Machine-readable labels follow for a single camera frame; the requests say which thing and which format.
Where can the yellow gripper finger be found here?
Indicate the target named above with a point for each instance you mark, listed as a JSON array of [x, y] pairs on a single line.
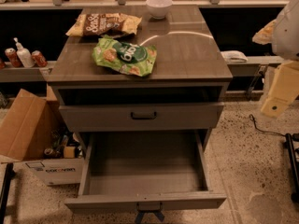
[[283, 91]]

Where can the green rice chip bag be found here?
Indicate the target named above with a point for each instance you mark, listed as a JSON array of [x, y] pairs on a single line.
[[125, 58]]

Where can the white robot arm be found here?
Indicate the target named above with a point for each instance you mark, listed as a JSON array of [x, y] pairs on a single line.
[[285, 43]]

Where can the grey drawer cabinet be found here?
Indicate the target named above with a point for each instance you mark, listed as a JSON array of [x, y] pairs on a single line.
[[188, 69]]

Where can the open middle drawer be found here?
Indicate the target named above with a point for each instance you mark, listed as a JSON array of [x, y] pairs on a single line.
[[144, 172]]

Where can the brown yellow chip bag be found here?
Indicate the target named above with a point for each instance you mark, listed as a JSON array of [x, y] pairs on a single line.
[[100, 24]]

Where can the closed top drawer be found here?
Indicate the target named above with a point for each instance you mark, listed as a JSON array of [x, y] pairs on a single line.
[[152, 117]]

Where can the black stand right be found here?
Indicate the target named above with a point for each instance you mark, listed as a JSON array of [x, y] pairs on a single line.
[[294, 166]]

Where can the black stand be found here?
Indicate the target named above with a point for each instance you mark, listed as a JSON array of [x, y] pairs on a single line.
[[9, 173], [294, 166]]

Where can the folded white cloth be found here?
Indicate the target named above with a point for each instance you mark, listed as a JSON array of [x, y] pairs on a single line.
[[234, 56]]

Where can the white bowl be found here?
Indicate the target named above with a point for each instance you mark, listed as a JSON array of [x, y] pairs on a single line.
[[158, 8]]

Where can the red soda can right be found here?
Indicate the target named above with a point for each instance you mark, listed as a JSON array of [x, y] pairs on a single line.
[[39, 58]]

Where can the red soda can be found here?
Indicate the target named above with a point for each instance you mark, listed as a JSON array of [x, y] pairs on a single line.
[[39, 58], [13, 57]]

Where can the cardboard box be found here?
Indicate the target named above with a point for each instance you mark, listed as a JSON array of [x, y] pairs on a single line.
[[26, 135]]

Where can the white pump bottle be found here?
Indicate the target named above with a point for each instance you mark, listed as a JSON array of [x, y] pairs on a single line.
[[24, 55]]

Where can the red soda can left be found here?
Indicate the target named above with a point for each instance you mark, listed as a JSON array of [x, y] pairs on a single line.
[[13, 57]]

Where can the black stand left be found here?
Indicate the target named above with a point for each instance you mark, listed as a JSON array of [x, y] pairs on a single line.
[[9, 173]]

